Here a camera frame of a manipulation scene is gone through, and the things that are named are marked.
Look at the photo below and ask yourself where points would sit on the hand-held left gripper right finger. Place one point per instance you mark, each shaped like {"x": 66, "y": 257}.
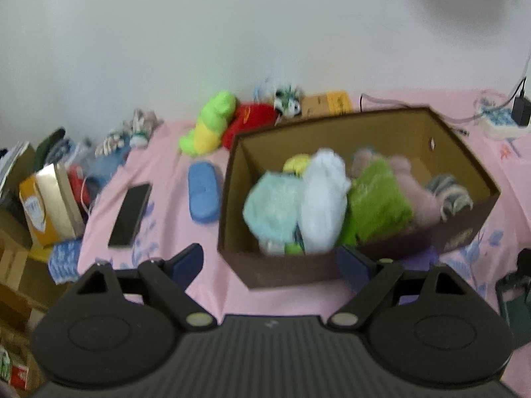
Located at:
{"x": 352, "y": 265}

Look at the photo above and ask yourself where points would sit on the pink plush bear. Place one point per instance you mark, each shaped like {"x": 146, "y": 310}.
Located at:
{"x": 419, "y": 199}

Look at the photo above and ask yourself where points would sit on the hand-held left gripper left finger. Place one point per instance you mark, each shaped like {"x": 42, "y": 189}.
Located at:
{"x": 186, "y": 263}

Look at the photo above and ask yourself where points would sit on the pale knitted plush toy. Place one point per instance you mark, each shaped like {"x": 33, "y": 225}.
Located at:
{"x": 141, "y": 126}
{"x": 110, "y": 143}

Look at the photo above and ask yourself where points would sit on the brown cardboard box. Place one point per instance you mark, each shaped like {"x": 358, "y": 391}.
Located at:
{"x": 290, "y": 269}

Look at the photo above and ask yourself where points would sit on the pale yellow plush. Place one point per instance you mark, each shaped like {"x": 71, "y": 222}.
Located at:
{"x": 296, "y": 162}

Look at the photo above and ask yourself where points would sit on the dark green standing mirror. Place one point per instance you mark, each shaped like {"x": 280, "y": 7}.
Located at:
{"x": 514, "y": 306}

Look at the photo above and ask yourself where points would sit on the orange packet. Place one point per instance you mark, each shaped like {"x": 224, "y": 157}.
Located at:
{"x": 339, "y": 103}

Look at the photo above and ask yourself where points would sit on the grey cloth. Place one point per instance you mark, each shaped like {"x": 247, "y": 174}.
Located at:
{"x": 450, "y": 197}

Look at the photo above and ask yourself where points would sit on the black charger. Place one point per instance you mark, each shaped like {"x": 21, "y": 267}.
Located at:
{"x": 522, "y": 111}

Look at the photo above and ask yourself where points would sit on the blue glasses case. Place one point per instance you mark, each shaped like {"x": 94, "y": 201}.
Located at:
{"x": 203, "y": 192}

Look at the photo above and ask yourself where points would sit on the blue white patterned cloth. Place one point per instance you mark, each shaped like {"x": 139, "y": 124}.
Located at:
{"x": 64, "y": 261}

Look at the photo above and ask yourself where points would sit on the brown cardboard piece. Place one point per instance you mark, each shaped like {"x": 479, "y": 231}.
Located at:
{"x": 315, "y": 105}

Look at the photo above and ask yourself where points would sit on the dark green pouch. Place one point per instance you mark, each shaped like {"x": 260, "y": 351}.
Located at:
{"x": 49, "y": 145}

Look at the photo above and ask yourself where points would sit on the purple plastic packet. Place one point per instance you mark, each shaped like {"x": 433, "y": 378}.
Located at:
{"x": 419, "y": 259}

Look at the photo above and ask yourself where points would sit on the neon green plush toy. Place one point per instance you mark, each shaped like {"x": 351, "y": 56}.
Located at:
{"x": 209, "y": 124}

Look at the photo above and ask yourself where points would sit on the yellow gold carton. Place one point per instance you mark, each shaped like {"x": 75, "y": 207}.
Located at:
{"x": 45, "y": 203}

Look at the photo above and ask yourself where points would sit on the red plush toy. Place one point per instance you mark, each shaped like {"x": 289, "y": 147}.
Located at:
{"x": 249, "y": 122}

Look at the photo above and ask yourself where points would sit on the green fluffy towel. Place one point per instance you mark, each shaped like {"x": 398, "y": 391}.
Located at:
{"x": 379, "y": 203}

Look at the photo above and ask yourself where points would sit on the light teal cloth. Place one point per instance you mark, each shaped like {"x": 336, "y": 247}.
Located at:
{"x": 273, "y": 209}

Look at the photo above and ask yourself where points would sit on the white power strip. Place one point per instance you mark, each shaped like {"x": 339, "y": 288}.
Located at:
{"x": 495, "y": 120}

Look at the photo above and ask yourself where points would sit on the cardboard carton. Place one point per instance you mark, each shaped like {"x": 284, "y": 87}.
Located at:
{"x": 16, "y": 265}

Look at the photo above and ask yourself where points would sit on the red bag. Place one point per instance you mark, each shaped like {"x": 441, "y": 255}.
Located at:
{"x": 79, "y": 184}

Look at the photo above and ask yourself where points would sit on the red white packet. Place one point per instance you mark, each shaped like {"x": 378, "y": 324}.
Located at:
{"x": 14, "y": 371}

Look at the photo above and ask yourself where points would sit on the pink printed bedsheet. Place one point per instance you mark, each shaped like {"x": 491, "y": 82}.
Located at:
{"x": 166, "y": 215}

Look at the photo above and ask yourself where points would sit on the stack of papers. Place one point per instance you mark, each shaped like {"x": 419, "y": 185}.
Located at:
{"x": 12, "y": 166}

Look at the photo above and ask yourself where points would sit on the black smartphone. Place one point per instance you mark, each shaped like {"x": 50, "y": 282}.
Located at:
{"x": 130, "y": 215}

